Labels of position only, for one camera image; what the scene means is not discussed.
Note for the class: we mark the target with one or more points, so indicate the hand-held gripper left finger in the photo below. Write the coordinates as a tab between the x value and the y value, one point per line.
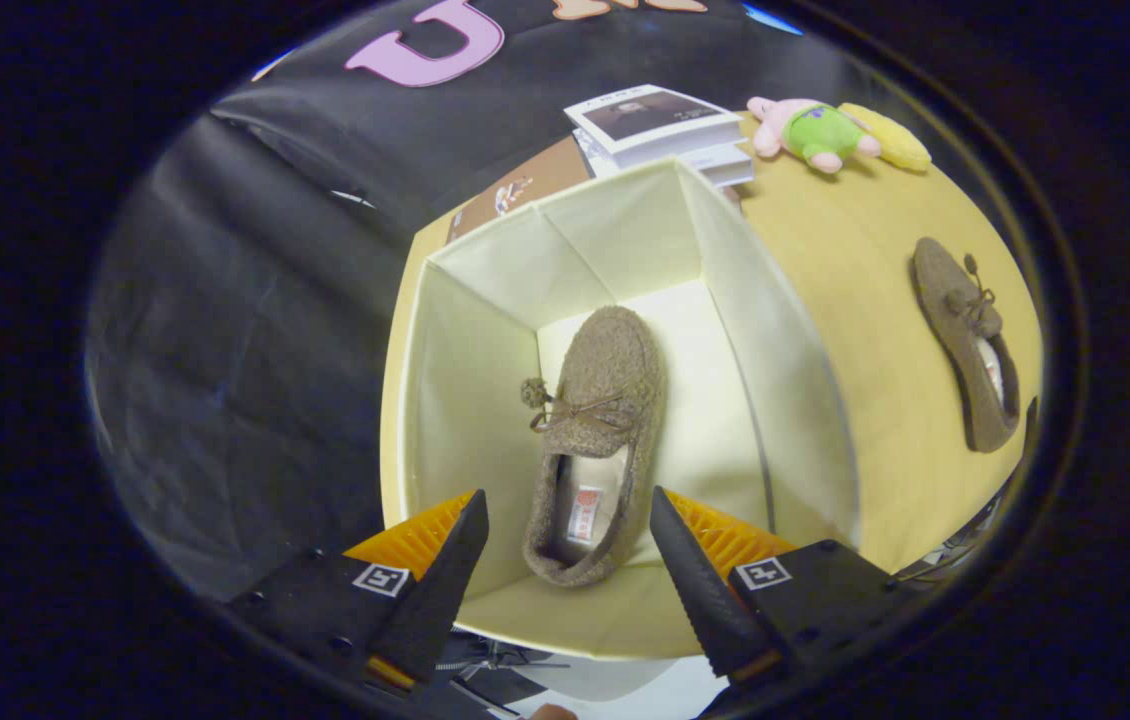
445	580

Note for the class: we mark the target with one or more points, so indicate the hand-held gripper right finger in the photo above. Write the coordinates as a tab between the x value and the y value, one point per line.
700	590

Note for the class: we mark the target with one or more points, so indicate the brown fuzzy slipper shoe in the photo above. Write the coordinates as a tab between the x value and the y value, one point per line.
950	300
605	370

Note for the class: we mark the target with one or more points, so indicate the grey fabric storage box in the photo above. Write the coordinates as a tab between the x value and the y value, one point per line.
485	330

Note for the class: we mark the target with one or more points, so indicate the black backdrop cloth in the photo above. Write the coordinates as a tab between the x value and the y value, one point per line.
255	330

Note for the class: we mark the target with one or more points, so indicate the plain white book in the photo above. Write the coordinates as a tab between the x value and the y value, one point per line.
733	180
725	158

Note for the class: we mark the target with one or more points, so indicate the brown printed board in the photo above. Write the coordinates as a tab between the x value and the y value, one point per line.
545	180

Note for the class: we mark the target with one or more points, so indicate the pink and green plush toy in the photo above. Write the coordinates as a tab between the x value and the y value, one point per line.
820	133

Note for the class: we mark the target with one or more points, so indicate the white book with dark photo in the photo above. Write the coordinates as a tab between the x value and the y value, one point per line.
645	112

